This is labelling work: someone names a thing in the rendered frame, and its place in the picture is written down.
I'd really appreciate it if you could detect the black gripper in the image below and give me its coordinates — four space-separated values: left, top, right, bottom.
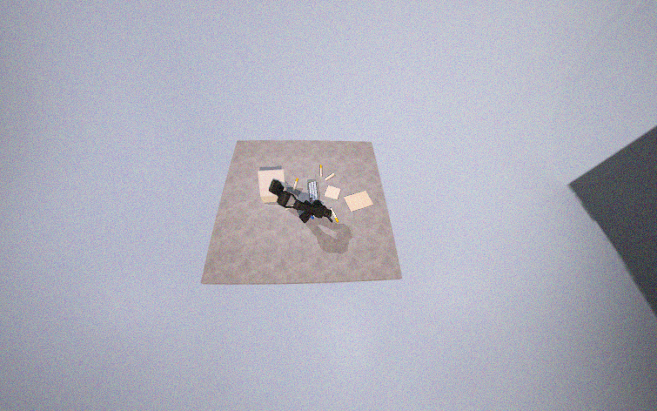
299 200 322 223

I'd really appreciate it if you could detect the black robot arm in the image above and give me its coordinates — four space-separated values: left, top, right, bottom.
269 179 332 219

